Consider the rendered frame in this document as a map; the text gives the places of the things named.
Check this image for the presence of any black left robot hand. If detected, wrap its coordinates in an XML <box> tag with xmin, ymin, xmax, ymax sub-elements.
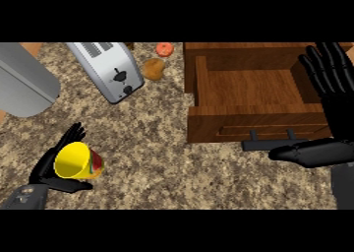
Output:
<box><xmin>28</xmin><ymin>122</ymin><xmax>95</xmax><ymax>194</ymax></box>

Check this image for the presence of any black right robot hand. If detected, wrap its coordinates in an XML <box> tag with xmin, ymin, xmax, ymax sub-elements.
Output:
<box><xmin>268</xmin><ymin>41</ymin><xmax>354</xmax><ymax>169</ymax></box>

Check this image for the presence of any yellow cup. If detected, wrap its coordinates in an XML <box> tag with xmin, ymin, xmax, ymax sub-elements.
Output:
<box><xmin>53</xmin><ymin>141</ymin><xmax>107</xmax><ymax>180</ymax></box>

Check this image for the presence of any open wooden drawer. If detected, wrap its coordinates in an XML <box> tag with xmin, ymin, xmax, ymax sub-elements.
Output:
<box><xmin>186</xmin><ymin>55</ymin><xmax>334</xmax><ymax>144</ymax></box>

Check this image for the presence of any wooden cabinet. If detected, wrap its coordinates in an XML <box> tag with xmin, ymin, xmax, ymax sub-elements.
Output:
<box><xmin>183</xmin><ymin>41</ymin><xmax>354</xmax><ymax>95</ymax></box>

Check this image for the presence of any silver toaster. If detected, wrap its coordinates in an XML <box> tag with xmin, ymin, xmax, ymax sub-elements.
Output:
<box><xmin>65</xmin><ymin>41</ymin><xmax>146</xmax><ymax>105</ymax></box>

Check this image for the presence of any brown potato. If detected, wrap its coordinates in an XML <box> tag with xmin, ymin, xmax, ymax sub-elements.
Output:
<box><xmin>141</xmin><ymin>58</ymin><xmax>167</xmax><ymax>81</ymax></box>

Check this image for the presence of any orange round fruit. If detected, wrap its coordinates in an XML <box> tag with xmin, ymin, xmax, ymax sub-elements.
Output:
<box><xmin>155</xmin><ymin>42</ymin><xmax>176</xmax><ymax>58</ymax></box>

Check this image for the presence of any dark grey drawer handle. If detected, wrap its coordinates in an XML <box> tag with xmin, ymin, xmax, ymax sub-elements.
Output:
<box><xmin>241</xmin><ymin>128</ymin><xmax>310</xmax><ymax>153</ymax></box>

